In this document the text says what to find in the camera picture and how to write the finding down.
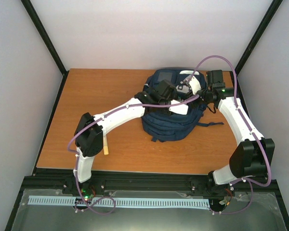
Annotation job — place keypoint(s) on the yellow glue stick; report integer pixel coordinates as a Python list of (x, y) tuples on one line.
[(105, 146)]

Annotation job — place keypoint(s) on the light blue cable duct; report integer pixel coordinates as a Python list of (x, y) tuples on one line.
[(120, 202)]

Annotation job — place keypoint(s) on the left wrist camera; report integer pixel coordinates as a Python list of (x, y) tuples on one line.
[(178, 108)]

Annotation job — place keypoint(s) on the clear acrylic front plate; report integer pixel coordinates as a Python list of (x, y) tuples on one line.
[(247, 212)]

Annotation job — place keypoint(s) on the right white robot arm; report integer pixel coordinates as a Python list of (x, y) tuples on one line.
[(253, 155)]

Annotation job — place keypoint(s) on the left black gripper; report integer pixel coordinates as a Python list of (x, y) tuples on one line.
[(164, 113)]

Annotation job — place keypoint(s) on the navy blue backpack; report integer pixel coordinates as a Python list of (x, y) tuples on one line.
[(173, 127)]

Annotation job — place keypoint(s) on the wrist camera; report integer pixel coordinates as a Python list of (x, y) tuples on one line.
[(178, 108), (193, 83)]

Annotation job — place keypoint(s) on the black aluminium frame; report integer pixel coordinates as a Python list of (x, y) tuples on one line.
[(44, 178)]

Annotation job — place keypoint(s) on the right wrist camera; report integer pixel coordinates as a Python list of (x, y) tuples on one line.
[(193, 83)]

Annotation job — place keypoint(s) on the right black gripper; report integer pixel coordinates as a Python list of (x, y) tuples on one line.
[(194, 103)]

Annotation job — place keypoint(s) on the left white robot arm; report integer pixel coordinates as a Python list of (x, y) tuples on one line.
[(91, 130)]

